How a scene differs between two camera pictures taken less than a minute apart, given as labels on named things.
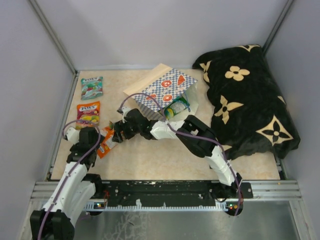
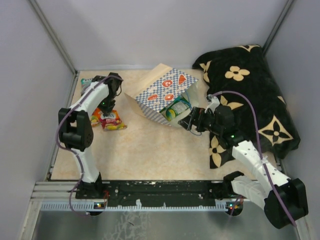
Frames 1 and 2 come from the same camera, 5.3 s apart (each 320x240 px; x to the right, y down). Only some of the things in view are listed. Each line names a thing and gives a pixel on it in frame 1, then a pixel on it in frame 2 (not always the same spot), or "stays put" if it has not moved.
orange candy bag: x=109 y=141 -> x=111 y=122
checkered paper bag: x=167 y=85 stays put
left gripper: x=74 y=147 -> x=107 y=111
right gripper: x=120 y=127 -> x=198 y=114
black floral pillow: x=250 y=113 stays put
